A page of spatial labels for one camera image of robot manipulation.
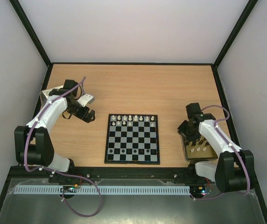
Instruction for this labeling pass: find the dark floral metal tin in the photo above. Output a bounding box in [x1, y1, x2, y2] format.
[181, 135, 218, 161]

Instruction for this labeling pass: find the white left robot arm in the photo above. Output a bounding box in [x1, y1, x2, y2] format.
[14, 79, 95, 173]

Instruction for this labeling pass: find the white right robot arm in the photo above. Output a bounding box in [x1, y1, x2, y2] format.
[177, 103, 254, 195]

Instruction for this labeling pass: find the black and white chessboard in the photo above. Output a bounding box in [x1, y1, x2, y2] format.
[104, 114, 160, 165]

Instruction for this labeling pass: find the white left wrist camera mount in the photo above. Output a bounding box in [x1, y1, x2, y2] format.
[77, 93, 95, 107]

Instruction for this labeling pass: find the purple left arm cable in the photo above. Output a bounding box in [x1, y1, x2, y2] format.
[22, 76, 104, 217]

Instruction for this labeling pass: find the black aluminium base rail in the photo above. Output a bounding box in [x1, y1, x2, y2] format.
[48, 167, 216, 184]

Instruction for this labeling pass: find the white slotted cable duct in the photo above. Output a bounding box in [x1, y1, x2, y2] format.
[13, 185, 190, 196]

